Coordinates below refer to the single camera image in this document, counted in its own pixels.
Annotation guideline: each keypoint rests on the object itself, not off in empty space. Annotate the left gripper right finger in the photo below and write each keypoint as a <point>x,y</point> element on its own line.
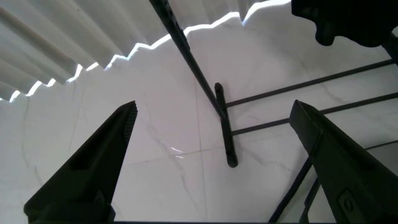
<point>335,174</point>

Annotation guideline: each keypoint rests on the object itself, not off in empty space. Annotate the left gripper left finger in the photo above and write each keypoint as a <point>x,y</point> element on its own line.
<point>62,199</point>

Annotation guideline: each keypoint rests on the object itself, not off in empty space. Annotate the black garment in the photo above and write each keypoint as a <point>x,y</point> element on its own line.
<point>351,18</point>

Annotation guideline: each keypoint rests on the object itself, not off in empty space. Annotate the black clothes rack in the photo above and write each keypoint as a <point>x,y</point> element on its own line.
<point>228,140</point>

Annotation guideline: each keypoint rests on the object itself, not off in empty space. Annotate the white curtain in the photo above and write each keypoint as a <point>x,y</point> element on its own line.
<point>62,31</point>

